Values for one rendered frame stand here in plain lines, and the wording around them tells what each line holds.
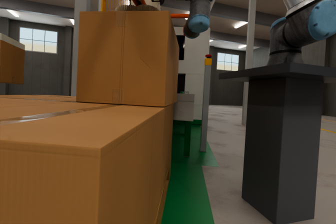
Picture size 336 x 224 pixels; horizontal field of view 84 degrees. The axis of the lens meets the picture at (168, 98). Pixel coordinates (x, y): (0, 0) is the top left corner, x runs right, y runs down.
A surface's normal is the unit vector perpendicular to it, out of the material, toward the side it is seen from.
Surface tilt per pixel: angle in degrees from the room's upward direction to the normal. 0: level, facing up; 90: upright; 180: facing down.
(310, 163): 90
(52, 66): 90
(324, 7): 93
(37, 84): 90
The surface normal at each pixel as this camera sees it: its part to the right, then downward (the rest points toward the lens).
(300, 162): 0.28, 0.04
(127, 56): -0.13, 0.01
